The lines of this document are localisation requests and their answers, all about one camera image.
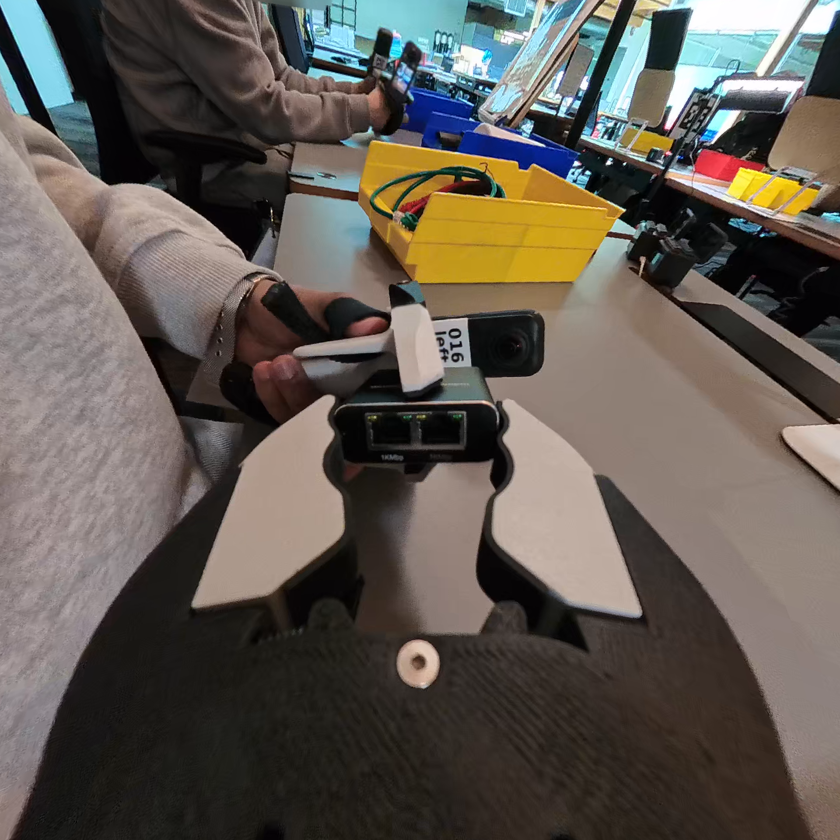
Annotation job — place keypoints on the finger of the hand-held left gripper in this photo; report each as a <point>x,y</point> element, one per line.
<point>420,348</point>
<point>418,472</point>

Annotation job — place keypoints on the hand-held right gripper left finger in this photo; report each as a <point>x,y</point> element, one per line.
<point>275,518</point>

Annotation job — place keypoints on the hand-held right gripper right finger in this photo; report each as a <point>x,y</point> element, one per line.
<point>558,525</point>

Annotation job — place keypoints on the black network adapter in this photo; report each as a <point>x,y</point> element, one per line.
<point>420,433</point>

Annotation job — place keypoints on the large yellow plastic bin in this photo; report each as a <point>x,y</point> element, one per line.
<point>492,243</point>

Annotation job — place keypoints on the person's left forearm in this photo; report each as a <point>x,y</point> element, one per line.
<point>170,262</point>

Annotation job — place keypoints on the person's left hand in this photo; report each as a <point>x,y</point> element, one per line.
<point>289,394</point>

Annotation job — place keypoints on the black pole clamp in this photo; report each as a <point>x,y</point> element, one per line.
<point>669,262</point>

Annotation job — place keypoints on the white rounded object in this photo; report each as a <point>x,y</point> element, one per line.
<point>499,131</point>

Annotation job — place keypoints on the small yellow bin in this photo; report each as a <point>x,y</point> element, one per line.
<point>646,143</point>
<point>774,193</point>

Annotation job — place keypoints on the white metal stand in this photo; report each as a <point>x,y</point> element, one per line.
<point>820,453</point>

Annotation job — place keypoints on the long work table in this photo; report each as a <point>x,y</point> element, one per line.
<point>754,220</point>

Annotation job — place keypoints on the paper covered board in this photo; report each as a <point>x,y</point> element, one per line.
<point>538,65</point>

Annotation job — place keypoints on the small red bin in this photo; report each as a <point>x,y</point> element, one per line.
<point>725,164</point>

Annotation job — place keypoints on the black slanted pole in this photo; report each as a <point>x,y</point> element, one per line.
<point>604,65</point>

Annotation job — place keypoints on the small marker board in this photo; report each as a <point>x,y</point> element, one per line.
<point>699,115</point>

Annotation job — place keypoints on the black and wood panel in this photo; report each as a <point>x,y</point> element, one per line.
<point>807,138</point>
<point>663,65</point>

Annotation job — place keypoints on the black desk lamp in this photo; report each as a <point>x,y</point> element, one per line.
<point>761,95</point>

